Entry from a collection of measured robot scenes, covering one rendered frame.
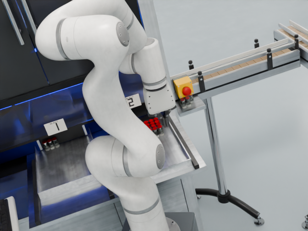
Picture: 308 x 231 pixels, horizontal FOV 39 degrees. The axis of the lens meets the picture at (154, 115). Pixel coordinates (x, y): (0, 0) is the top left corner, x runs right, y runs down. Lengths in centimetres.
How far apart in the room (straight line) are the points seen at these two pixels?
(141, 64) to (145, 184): 39
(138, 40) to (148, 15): 51
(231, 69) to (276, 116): 130
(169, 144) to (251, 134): 150
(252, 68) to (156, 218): 107
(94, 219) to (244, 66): 106
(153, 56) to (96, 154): 38
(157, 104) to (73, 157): 58
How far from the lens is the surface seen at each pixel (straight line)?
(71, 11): 111
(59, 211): 173
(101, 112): 112
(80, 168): 188
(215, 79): 214
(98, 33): 100
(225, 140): 325
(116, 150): 123
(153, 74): 145
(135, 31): 127
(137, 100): 193
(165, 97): 152
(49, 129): 194
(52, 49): 106
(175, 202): 234
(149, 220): 138
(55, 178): 188
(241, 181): 291
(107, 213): 227
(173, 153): 180
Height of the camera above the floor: 199
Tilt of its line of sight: 33 degrees down
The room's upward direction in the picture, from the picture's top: 15 degrees counter-clockwise
